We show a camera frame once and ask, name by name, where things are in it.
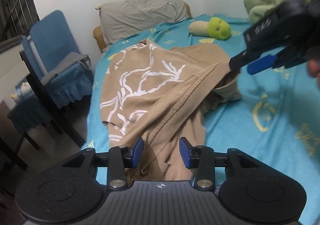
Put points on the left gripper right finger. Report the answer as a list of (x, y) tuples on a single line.
[(203, 160)]

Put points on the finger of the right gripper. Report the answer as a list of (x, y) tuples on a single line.
[(261, 64), (240, 60)]

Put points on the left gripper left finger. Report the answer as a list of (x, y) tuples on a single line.
[(117, 159)]

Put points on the tan printed t-shirt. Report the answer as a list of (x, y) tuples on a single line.
[(161, 95)]

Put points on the person's right hand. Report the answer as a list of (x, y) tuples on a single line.
[(314, 67)]

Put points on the green and beige plush toy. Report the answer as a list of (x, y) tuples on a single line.
[(215, 28)]

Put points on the teal patterned bed sheet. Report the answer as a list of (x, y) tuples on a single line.
[(276, 120)]

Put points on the dark side table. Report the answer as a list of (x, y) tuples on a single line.
[(28, 113)]

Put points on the blue fabric chair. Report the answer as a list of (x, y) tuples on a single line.
[(56, 60)]

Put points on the grey cloth on chair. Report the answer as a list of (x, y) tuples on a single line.
[(67, 62)]

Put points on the small white plush doll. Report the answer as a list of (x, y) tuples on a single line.
[(21, 92)]

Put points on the grey pillow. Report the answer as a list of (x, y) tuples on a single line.
[(122, 19)]

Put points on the white desk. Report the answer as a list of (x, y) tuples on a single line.
[(13, 68)]

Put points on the dark window with grille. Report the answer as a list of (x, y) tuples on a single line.
[(17, 18)]

